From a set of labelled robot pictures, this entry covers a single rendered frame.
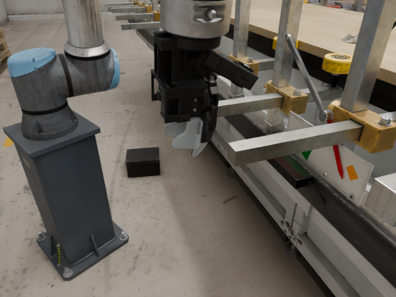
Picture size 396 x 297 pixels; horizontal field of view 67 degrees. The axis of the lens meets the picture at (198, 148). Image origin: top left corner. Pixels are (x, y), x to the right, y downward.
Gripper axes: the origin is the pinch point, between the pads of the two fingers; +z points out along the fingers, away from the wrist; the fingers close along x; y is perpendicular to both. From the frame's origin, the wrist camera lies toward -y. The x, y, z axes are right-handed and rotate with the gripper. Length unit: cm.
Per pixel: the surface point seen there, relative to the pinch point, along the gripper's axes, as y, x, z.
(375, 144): -29.5, 11.0, -2.4
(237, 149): -4.3, 5.8, -3.0
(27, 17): 83, -788, 179
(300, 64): -25.7, -8.4, -9.8
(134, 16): -27, -166, 21
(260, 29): -55, -66, 1
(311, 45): -53, -35, -3
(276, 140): -11.8, 5.6, -3.2
